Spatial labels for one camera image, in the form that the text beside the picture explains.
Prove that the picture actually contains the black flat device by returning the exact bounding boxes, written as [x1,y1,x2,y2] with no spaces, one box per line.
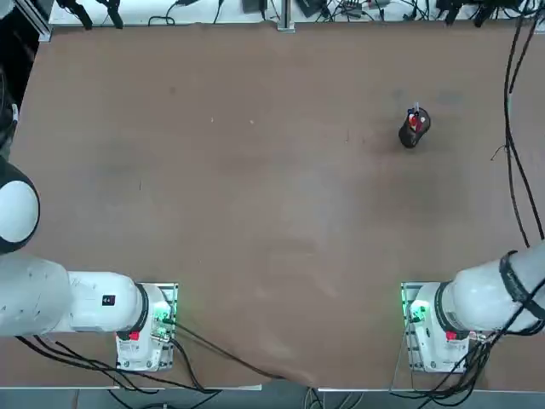
[296,0,330,19]

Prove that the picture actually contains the black looped cable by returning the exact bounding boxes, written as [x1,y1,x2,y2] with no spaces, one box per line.
[147,0,198,27]

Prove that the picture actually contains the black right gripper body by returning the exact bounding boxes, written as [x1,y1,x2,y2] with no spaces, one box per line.
[436,0,499,10]

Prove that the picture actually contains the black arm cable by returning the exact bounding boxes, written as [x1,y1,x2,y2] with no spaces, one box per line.
[503,12,533,249]

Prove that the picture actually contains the black mesh pen holder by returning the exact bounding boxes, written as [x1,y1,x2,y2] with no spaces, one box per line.
[398,107,432,149]

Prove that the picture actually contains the aluminium frame profile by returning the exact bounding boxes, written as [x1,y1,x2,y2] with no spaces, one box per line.
[14,0,53,43]

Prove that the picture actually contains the black base cable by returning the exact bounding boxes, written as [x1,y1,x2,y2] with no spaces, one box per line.
[14,335,222,393]
[389,323,545,400]
[168,338,205,392]

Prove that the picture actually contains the aluminium camera post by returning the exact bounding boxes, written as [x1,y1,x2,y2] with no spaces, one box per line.
[276,0,297,33]

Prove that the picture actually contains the long dark cable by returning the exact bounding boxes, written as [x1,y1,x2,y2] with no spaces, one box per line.
[168,320,318,389]

